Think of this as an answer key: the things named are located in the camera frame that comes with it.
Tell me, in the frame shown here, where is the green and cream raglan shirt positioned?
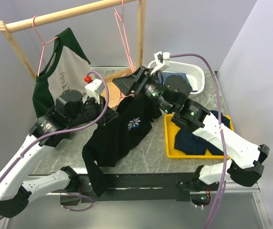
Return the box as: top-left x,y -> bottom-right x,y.
32,28 -> 91,118

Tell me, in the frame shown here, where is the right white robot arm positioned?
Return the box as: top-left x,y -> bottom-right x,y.
112,66 -> 270,191

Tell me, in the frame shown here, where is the navy blue t shirt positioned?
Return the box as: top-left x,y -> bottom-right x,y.
174,110 -> 231,156

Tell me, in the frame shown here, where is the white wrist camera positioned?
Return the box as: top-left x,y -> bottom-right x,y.
150,52 -> 170,75
84,76 -> 104,104

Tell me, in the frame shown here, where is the blue patterned cloth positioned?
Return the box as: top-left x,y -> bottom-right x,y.
157,71 -> 198,97

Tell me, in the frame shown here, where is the black t shirt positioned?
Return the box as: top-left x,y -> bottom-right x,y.
82,96 -> 162,197

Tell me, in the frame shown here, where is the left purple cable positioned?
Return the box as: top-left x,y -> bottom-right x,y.
0,70 -> 109,224

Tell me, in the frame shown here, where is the yellow plastic tray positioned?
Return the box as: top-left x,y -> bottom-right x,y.
164,114 -> 223,160

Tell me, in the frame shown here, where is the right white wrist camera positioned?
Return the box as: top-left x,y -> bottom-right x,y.
150,52 -> 170,75

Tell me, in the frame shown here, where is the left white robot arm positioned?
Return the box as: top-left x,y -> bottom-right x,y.
0,90 -> 118,218

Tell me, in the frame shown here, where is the purple cable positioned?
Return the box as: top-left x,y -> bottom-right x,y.
169,52 -> 228,229
0,70 -> 109,224

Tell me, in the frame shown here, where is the wooden clothes rack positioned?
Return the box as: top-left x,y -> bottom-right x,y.
0,0 -> 149,109

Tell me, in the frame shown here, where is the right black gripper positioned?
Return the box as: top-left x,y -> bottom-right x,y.
112,65 -> 173,114

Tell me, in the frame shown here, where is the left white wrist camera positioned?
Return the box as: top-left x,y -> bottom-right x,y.
84,76 -> 104,104

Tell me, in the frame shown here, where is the pink hanger with green shirt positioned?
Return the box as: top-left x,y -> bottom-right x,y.
32,15 -> 58,76

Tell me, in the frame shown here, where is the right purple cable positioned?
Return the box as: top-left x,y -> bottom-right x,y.
169,52 -> 228,229

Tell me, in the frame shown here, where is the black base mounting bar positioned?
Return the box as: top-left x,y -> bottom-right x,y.
74,173 -> 195,201

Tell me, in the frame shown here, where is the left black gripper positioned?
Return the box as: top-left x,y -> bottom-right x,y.
67,94 -> 118,127

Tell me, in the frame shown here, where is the white plastic basket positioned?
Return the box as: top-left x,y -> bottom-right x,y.
147,59 -> 204,98

